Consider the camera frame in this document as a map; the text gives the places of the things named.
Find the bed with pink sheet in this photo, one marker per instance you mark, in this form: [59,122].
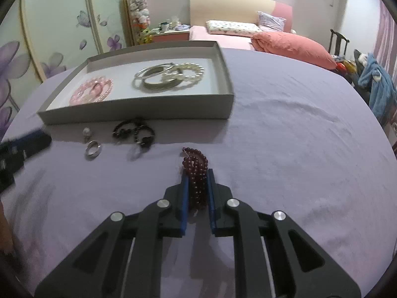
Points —
[217,37]

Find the floral sliding-door wardrobe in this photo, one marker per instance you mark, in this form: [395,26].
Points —
[52,21]

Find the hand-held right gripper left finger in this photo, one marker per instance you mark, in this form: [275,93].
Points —
[185,198]

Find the light blue cloth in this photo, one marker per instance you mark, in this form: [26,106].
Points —
[183,27]

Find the plush toy tower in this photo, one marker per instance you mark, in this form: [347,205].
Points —
[140,9]

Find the white patterned pillow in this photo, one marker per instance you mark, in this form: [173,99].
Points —
[232,27]

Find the folded orange quilt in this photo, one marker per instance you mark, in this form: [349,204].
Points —
[291,48]

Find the pink nightstand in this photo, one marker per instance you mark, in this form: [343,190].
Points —
[170,36]

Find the thin silver bangle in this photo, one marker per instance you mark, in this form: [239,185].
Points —
[138,75]

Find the grey cardboard tray box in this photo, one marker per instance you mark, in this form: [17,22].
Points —
[139,108]

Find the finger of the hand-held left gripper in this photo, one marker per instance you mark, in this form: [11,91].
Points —
[31,141]

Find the dark wooden chair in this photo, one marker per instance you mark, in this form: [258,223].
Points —
[338,42]

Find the blue fleece garment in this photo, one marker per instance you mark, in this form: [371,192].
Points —
[380,87]

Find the tissue box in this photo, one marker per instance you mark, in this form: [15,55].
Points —
[175,23]

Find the wide silver cuff bangle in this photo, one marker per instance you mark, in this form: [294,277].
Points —
[158,87]

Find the beige and pink headboard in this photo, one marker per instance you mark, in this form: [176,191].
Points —
[232,6]

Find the pink curtain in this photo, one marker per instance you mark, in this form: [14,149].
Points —
[386,37]

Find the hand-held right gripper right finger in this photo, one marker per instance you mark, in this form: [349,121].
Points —
[211,198]

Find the light purple pillow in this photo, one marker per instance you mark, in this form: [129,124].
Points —
[271,21]

